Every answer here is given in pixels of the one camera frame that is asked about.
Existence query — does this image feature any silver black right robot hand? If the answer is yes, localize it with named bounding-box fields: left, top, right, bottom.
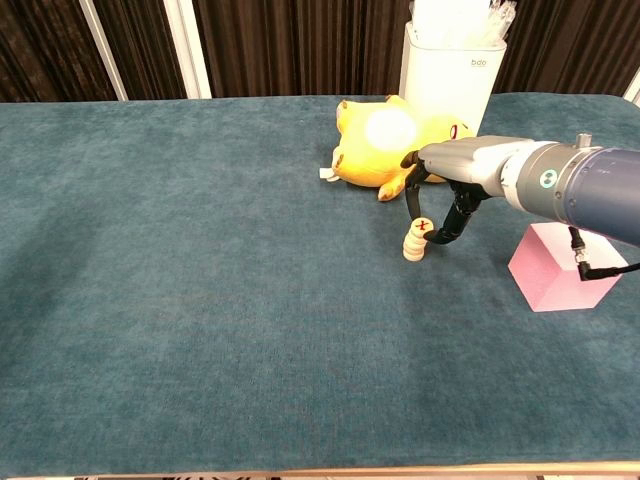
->
left=399, top=134, right=536, bottom=246

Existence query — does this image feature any teal table cloth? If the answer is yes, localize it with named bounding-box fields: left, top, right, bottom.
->
left=0, top=92, right=640, bottom=476

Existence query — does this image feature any white plastic bin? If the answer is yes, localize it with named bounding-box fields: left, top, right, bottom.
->
left=403, top=0, right=509, bottom=139

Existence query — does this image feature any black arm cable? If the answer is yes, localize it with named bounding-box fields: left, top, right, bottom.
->
left=567, top=226, right=632, bottom=281

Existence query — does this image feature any yellow plush duck toy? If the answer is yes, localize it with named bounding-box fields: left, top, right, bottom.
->
left=318, top=94, right=476, bottom=203

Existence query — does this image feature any black pleated curtain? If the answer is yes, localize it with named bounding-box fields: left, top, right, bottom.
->
left=0, top=0, right=640, bottom=104

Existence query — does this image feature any wide white frame post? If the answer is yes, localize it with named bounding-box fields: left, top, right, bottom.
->
left=164, top=0, right=214, bottom=100

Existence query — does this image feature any pink foam cube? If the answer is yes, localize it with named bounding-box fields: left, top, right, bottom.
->
left=507, top=222, right=630, bottom=314

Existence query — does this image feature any clear wrapped straws bundle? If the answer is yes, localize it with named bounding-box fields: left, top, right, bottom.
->
left=487, top=0, right=519, bottom=44

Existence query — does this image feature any thin grey frame post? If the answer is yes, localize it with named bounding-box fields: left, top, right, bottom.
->
left=78, top=0, right=130, bottom=101

